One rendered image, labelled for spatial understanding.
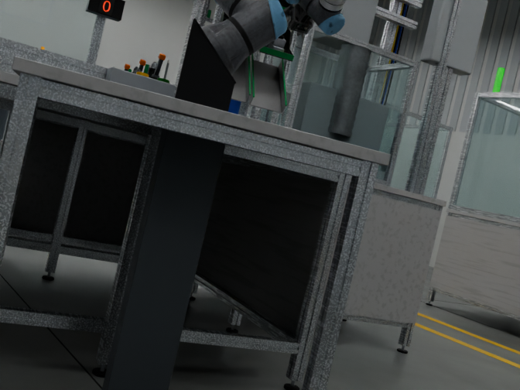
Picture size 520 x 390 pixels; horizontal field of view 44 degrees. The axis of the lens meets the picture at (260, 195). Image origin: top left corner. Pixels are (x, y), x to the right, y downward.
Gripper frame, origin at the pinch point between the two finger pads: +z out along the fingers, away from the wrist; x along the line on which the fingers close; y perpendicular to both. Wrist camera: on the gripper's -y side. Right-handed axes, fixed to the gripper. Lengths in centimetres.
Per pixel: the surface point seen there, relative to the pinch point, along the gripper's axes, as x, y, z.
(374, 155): 1, 74, -54
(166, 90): -41, 37, 0
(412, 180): 114, 3, 87
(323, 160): -11, 76, -49
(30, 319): -68, 108, 30
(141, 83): -49, 37, -1
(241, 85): -10.5, 17.5, 16.5
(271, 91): 2.5, 15.2, 18.9
